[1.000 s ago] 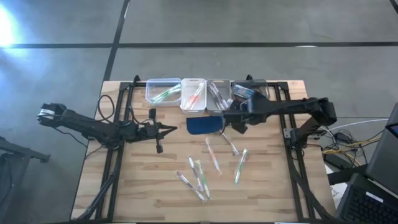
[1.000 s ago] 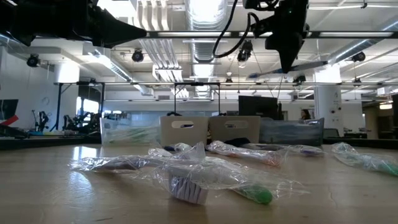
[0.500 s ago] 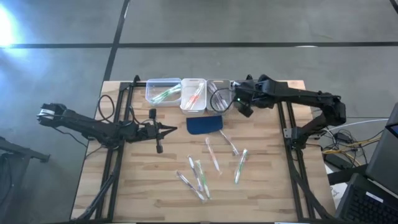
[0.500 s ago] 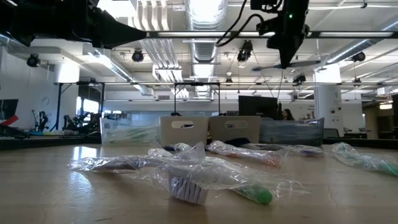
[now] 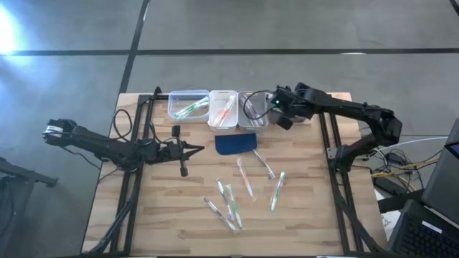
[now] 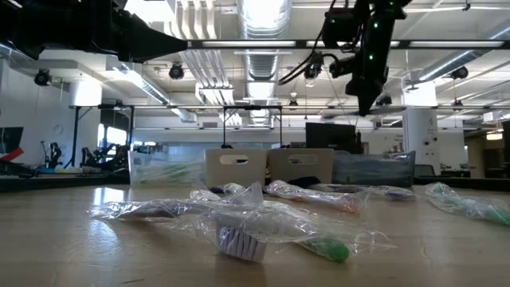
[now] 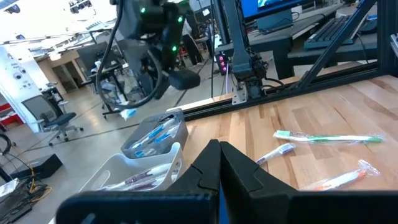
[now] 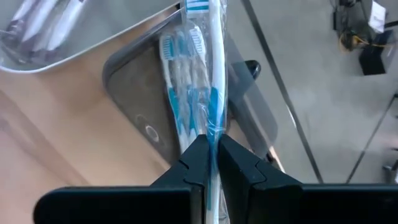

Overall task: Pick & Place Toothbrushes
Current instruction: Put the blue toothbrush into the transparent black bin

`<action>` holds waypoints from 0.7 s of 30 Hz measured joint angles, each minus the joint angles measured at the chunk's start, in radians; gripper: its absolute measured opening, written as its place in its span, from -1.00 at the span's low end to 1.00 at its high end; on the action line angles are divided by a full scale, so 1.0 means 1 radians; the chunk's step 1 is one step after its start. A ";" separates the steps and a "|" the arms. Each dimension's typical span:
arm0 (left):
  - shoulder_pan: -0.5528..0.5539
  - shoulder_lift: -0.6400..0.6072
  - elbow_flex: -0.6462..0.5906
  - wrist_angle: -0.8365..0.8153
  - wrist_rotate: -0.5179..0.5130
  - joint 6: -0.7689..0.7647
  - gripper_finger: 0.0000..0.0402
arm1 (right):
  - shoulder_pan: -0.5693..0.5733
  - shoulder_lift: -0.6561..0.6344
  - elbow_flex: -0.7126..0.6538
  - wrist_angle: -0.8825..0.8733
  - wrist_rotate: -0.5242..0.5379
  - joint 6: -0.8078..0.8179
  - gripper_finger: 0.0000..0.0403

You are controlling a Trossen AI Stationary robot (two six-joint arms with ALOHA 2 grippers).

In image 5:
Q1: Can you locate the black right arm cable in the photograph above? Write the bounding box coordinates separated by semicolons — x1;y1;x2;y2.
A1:
242;89;278;122

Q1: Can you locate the yellow cable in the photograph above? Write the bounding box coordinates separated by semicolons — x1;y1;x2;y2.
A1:
371;157;445;179

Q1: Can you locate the clear plastic bin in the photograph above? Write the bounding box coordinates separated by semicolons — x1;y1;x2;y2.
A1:
167;89;211;124

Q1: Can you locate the white cable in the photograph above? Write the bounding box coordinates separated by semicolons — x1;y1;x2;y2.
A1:
376;135;449;151

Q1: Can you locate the green toothbrush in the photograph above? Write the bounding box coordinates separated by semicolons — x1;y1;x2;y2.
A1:
224;184;245;230
181;96;209;115
174;100;207;120
270;171;287;213
176;98;209;118

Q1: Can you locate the white paper sheet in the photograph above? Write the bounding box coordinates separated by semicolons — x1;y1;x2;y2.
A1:
379;210;402;239

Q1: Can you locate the grey plastic bin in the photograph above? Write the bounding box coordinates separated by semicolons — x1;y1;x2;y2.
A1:
237;90;270;133

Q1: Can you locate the white plastic bin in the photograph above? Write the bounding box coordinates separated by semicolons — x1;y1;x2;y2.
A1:
207;90;240;132

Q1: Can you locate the black laptop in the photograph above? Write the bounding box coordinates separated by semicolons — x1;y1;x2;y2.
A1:
386;118;459;258

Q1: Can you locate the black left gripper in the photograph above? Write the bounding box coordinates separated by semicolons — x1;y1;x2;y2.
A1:
157;125;205;178

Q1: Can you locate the black power adapter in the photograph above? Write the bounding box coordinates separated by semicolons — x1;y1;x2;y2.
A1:
387;152;406;166

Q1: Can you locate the blue cloth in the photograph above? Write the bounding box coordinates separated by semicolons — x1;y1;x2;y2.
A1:
214;132;258;156

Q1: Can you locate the black power brick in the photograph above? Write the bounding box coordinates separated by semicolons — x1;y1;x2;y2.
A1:
372;176;408;195

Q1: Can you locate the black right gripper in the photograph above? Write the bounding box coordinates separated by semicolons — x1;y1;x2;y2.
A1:
268;85;306;132

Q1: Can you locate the orange toothbrush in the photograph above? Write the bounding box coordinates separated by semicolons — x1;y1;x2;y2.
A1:
219;95;236;120
235;158;257;202
214;102;230;126

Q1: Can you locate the black metal stand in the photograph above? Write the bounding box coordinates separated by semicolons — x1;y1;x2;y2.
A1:
0;156;59;258

